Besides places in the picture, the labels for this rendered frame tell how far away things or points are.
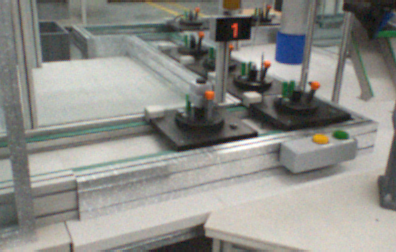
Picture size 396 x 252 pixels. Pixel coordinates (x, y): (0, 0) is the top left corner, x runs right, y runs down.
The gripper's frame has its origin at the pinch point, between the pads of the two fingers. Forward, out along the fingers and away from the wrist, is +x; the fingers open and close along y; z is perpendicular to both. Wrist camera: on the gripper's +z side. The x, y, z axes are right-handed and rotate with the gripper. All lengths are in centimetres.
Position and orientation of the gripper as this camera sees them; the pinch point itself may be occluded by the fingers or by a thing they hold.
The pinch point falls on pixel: (373, 26)
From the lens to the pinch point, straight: 127.1
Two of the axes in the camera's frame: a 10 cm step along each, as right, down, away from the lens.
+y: -8.9, 1.4, -4.3
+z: -4.5, -3.6, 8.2
